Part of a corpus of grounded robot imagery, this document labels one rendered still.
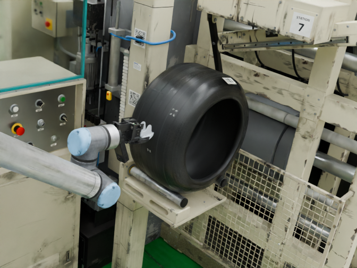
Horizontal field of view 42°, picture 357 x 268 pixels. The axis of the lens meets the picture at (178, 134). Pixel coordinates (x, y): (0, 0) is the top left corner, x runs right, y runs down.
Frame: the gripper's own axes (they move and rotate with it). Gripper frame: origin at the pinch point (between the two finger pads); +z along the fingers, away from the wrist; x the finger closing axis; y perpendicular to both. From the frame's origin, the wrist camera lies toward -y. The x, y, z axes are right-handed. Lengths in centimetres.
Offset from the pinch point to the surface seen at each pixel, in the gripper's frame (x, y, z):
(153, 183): 7.0, -29.2, 16.6
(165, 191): -0.9, -29.2, 16.5
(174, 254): 35, -112, 87
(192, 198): -2, -38, 37
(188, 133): -11.6, 4.4, 9.0
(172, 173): -9.8, -14.0, 6.9
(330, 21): -36, 56, 49
